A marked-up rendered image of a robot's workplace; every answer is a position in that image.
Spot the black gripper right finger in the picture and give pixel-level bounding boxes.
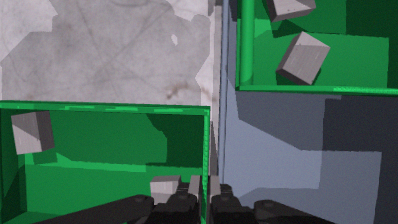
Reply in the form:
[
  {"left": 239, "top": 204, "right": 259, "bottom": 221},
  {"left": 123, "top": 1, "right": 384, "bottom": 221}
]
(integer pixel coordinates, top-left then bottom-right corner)
[{"left": 206, "top": 176, "right": 336, "bottom": 224}]

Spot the green bin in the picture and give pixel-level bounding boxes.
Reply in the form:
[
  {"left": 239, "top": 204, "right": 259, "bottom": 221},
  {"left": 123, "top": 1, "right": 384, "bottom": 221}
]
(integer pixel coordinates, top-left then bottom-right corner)
[
  {"left": 0, "top": 100, "right": 211, "bottom": 224},
  {"left": 236, "top": 0, "right": 398, "bottom": 98}
]

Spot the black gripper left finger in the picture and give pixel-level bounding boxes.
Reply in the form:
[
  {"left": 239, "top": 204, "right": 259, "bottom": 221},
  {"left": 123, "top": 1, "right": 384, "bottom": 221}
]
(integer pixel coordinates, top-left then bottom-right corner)
[{"left": 32, "top": 175, "right": 202, "bottom": 224}]

